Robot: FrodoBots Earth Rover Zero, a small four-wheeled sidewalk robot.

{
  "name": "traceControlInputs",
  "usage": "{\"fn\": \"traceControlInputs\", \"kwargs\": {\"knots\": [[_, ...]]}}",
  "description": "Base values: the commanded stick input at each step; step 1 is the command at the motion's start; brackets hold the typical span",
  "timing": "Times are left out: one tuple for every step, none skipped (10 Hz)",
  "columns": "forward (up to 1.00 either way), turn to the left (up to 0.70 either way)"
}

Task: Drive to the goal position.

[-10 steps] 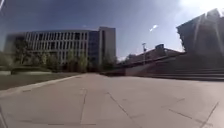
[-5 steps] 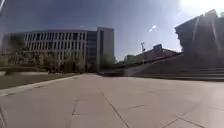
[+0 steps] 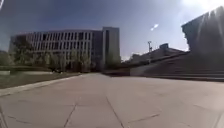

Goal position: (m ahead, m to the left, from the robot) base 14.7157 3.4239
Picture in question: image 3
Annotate pale stone paved plaza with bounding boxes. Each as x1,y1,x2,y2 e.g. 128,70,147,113
0,72,224,128

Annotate pole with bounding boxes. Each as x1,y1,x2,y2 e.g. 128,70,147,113
147,40,153,54

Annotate grey office building with windows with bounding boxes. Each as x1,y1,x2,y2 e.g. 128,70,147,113
9,26,122,73

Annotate low dark building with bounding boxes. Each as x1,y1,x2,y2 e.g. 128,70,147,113
123,42,188,66

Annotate wide stone stairs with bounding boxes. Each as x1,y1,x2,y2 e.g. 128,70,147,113
129,51,224,83

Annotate grass strip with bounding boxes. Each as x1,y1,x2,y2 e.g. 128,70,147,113
0,71,82,90

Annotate pale stone kerb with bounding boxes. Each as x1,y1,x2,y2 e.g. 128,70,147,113
0,72,90,98

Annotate low dark hedge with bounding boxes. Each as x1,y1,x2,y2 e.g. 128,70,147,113
0,65,53,75

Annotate row of trees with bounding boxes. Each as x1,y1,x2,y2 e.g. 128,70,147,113
0,34,93,74

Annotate large dark building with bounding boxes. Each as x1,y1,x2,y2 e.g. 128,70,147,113
180,5,224,58

